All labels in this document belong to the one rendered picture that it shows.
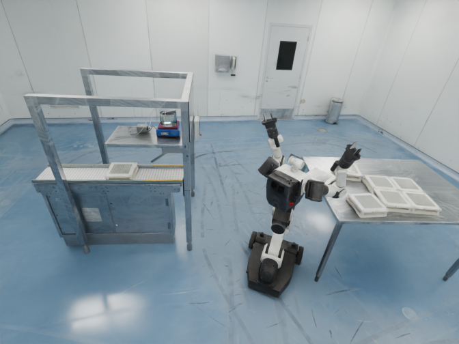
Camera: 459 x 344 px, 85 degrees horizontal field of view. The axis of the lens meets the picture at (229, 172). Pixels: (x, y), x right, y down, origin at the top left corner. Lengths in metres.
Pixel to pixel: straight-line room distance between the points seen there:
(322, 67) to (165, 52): 3.62
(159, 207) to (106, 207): 0.52
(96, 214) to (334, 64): 5.99
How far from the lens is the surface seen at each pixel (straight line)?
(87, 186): 2.67
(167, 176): 2.55
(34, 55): 6.43
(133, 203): 2.73
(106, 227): 3.04
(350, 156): 1.85
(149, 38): 5.87
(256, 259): 2.74
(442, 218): 2.93
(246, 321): 2.59
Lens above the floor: 2.30
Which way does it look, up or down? 33 degrees down
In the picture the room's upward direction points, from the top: 4 degrees clockwise
